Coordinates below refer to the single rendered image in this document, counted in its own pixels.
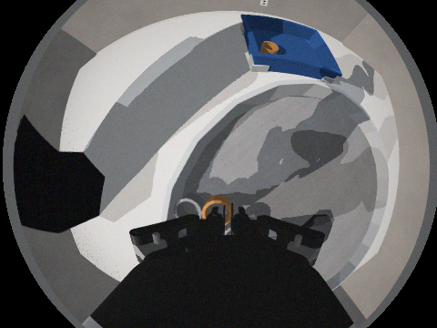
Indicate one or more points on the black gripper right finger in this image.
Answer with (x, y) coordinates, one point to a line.
(254, 238)

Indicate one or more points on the blue open-top crate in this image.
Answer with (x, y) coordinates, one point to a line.
(301, 48)

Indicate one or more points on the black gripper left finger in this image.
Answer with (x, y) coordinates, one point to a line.
(201, 233)

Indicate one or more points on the bronze bushing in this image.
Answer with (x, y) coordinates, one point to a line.
(269, 47)
(221, 200)

